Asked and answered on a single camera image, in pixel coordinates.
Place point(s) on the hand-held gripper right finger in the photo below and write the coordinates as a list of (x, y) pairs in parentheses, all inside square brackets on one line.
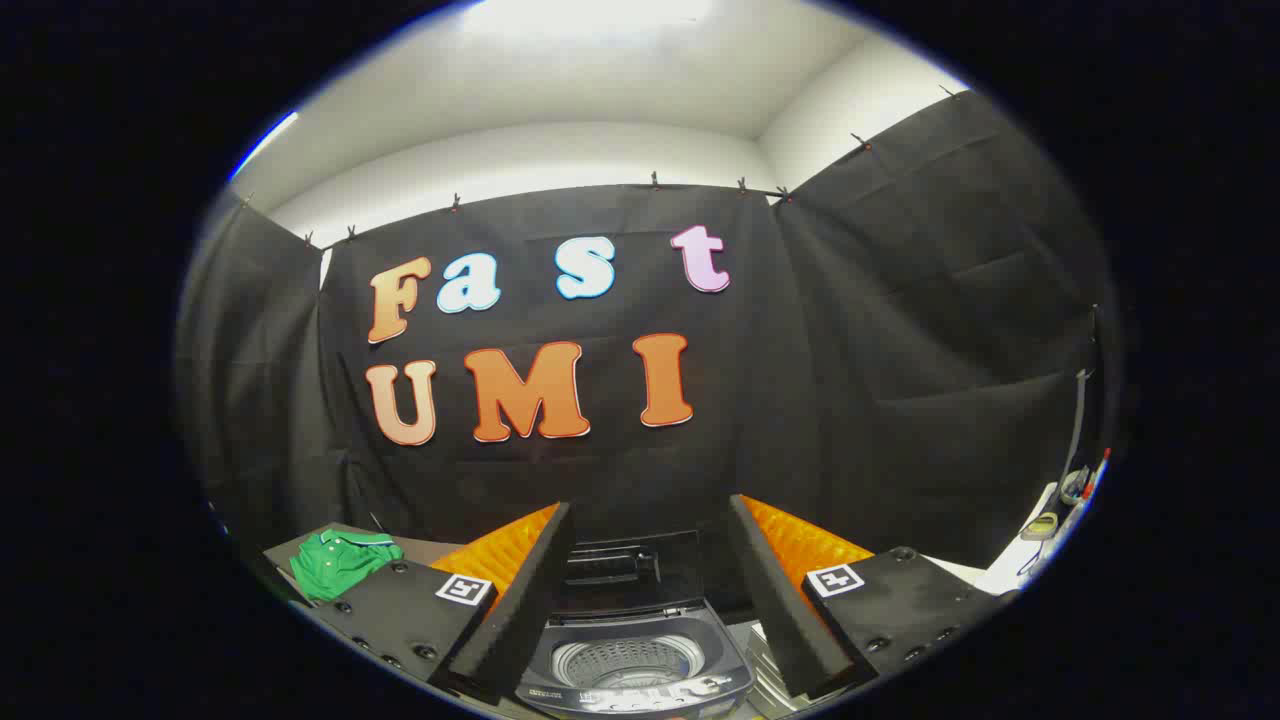
[(780, 610)]

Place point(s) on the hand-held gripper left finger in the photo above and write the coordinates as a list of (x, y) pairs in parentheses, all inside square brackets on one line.
[(520, 610)]

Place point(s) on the transparent washing machine lid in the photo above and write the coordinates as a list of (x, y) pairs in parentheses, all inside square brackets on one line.
[(630, 570)]

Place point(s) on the dark grey washing machine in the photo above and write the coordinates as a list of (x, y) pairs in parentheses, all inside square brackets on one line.
[(640, 665)]

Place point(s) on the green polo shirt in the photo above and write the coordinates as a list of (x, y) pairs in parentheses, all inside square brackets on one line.
[(335, 565)]

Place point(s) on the grey striped sheet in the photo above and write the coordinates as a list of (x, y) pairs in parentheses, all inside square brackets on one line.
[(770, 670)]

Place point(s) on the grey box stand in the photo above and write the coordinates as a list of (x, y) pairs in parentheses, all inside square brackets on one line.
[(425, 552)]

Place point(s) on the black backdrop cloth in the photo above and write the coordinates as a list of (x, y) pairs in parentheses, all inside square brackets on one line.
[(850, 380)]

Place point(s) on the small olive object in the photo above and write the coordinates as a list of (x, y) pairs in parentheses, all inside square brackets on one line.
[(1040, 526)]

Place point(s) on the row of backdrop clips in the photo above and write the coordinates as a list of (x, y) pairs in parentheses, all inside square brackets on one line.
[(654, 180)]

